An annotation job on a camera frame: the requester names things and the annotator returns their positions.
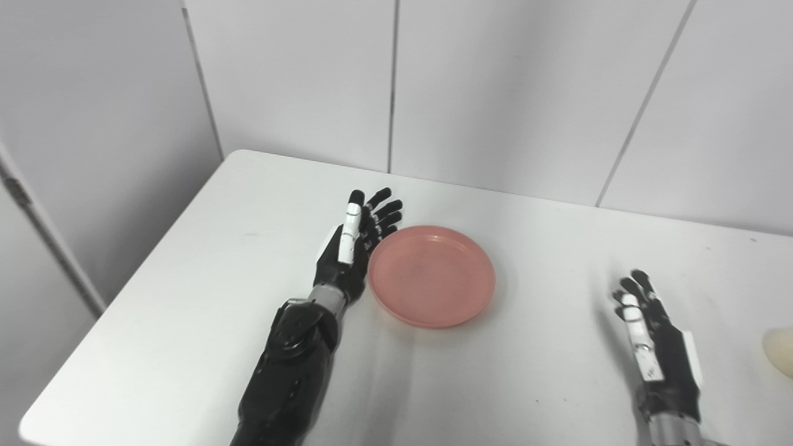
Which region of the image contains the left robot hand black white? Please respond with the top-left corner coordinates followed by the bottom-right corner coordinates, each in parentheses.
top-left (312, 188), bottom-right (404, 304)

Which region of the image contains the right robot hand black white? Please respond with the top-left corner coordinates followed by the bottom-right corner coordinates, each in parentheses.
top-left (611, 269), bottom-right (704, 423)

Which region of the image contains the pink round plate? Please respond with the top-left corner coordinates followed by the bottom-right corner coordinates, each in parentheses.
top-left (367, 225), bottom-right (496, 329)

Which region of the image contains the cream steamed bun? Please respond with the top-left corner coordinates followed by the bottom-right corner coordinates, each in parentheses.
top-left (762, 328), bottom-right (793, 380)

